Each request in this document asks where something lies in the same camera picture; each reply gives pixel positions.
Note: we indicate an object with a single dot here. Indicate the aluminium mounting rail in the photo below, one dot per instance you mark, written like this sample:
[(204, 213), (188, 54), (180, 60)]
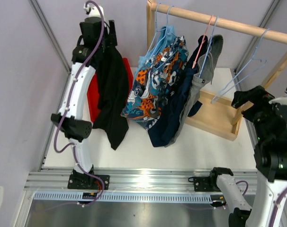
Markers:
[(121, 179)]

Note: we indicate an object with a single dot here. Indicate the pink hanger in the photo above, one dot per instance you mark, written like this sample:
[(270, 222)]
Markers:
[(203, 39)]

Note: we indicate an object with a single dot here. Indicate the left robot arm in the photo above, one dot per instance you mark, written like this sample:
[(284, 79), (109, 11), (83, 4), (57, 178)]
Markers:
[(72, 130)]

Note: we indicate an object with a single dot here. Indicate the black shorts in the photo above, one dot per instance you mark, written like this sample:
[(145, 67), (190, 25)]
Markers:
[(113, 91)]

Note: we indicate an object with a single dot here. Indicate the grey shorts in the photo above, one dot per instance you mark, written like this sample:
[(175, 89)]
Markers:
[(193, 104)]

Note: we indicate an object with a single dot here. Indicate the left aluminium corner post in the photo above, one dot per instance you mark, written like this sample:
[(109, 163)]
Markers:
[(49, 33)]

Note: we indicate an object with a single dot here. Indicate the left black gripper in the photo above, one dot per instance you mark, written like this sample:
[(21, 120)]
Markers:
[(111, 40)]

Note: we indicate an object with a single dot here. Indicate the red plastic bin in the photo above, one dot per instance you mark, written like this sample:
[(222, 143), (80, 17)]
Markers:
[(93, 94)]

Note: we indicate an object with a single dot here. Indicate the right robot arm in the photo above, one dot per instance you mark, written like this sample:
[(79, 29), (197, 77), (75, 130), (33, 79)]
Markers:
[(270, 154)]

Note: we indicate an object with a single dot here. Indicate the colourful patterned shorts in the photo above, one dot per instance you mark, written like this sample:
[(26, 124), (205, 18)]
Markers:
[(153, 83)]

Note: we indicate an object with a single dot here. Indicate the right aluminium corner post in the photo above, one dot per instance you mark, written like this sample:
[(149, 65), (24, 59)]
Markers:
[(274, 5)]

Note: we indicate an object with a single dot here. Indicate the perforated cable duct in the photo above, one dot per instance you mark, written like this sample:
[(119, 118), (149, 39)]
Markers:
[(124, 197)]

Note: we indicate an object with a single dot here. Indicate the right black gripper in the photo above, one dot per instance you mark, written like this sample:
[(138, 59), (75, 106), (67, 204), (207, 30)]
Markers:
[(258, 95)]

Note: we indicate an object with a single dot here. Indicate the light blue shorts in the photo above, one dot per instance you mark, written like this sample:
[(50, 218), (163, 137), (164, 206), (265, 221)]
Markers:
[(155, 50)]

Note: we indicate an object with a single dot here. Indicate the aluminium corner post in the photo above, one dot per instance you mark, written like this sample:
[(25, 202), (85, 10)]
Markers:
[(274, 5), (49, 33)]

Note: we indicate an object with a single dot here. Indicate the blue hanger of grey shorts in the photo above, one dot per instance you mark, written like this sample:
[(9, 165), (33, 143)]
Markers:
[(208, 47)]

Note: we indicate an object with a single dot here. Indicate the navy blue shorts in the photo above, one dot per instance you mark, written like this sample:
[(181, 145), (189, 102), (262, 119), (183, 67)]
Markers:
[(166, 128)]

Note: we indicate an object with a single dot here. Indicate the blue hanger of patterned shorts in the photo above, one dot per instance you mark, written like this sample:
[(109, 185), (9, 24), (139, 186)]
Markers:
[(168, 21)]

